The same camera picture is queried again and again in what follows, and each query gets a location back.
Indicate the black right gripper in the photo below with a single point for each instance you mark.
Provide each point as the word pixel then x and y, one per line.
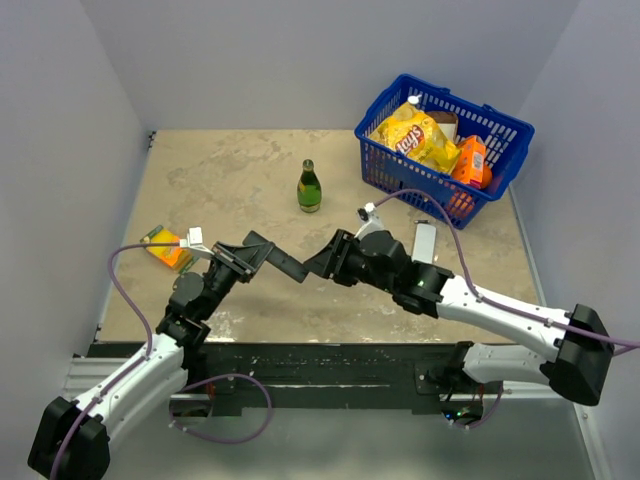
pixel 332 260

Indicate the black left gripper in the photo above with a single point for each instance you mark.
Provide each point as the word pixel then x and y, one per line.
pixel 243 261

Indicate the black remote control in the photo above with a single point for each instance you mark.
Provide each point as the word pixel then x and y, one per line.
pixel 287 264

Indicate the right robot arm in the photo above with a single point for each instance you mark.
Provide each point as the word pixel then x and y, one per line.
pixel 568 351

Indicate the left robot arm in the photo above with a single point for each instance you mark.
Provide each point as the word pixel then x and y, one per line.
pixel 76 438

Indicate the green glass bottle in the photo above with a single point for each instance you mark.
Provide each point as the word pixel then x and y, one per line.
pixel 309 192

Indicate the white rectangular box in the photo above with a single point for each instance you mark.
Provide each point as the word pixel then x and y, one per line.
pixel 424 243

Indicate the orange fruit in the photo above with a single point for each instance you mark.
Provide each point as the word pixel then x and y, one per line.
pixel 460 205

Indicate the yellow chips bag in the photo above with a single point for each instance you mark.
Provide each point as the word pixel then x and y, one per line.
pixel 416 135

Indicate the orange juice carton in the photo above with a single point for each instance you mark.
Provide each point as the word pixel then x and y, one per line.
pixel 469 168

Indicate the blue plastic shopping basket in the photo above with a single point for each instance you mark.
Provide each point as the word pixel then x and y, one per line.
pixel 506 138

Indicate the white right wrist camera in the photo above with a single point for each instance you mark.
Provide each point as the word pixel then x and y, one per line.
pixel 370 221

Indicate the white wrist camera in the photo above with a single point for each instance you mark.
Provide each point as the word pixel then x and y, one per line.
pixel 194 244
pixel 370 221

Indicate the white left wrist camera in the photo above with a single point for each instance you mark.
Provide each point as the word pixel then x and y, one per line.
pixel 194 244

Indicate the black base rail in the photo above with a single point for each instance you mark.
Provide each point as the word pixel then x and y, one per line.
pixel 320 376

